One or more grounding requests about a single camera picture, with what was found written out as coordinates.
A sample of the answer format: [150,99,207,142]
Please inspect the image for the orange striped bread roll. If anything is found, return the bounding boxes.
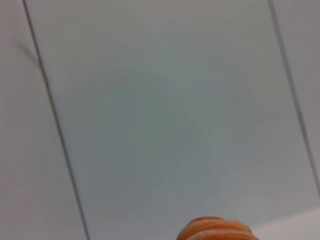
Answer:
[177,216,260,240]

